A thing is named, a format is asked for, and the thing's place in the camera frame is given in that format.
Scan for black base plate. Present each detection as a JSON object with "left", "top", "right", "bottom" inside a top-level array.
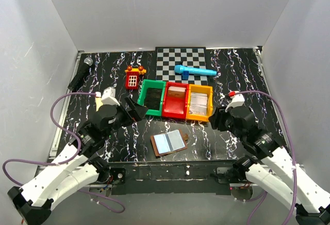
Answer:
[{"left": 110, "top": 160, "right": 246, "bottom": 195}]

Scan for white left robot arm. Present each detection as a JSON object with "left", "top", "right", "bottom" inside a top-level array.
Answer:
[{"left": 7, "top": 97, "right": 148, "bottom": 224}]

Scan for red plastic bin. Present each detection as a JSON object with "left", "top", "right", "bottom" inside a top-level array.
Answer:
[{"left": 162, "top": 82, "right": 189, "bottom": 119}]

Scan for black microphone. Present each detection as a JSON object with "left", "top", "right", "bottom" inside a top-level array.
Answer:
[{"left": 68, "top": 57, "right": 93, "bottom": 92}]

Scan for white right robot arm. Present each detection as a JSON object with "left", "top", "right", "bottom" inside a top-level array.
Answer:
[{"left": 209, "top": 107, "right": 329, "bottom": 224}]

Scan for beige toy microphone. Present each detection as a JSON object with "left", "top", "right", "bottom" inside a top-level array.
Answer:
[{"left": 95, "top": 97, "right": 103, "bottom": 111}]

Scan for white cards in yellow bin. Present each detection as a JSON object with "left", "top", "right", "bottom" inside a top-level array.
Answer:
[{"left": 189, "top": 92, "right": 208, "bottom": 116}]

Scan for brown leather card holder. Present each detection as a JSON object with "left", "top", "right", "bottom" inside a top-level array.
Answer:
[{"left": 151, "top": 129, "right": 188, "bottom": 157}]

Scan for black and white checkerboard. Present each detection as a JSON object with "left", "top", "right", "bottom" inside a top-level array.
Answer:
[{"left": 156, "top": 47, "right": 208, "bottom": 85}]

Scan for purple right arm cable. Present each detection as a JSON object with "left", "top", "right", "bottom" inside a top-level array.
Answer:
[{"left": 233, "top": 90, "right": 299, "bottom": 225}]

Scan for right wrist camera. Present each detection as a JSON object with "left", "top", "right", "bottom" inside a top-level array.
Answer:
[{"left": 225, "top": 91, "right": 245, "bottom": 112}]

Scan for black item in green bin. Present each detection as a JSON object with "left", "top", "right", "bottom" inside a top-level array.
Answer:
[{"left": 144, "top": 88, "right": 162, "bottom": 110}]

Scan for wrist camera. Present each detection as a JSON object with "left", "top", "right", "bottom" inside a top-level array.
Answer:
[
  {"left": 101, "top": 87, "right": 120, "bottom": 106},
  {"left": 225, "top": 91, "right": 245, "bottom": 112}
]

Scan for green plastic bin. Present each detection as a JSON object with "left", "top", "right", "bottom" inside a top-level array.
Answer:
[{"left": 138, "top": 79, "right": 166, "bottom": 116}]

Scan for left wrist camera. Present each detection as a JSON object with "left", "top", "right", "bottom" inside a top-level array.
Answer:
[{"left": 101, "top": 87, "right": 120, "bottom": 106}]

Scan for red toy phone booth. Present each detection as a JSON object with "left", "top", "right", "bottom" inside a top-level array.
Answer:
[{"left": 125, "top": 65, "right": 146, "bottom": 90}]

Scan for blue toy microphone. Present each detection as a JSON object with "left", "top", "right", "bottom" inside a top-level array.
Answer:
[{"left": 174, "top": 65, "right": 217, "bottom": 80}]

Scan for yellow plastic bin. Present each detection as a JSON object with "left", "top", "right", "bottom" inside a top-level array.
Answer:
[{"left": 186, "top": 84, "right": 213, "bottom": 122}]

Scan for brown box in red bin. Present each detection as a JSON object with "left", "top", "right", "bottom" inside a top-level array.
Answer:
[{"left": 167, "top": 86, "right": 186, "bottom": 99}]

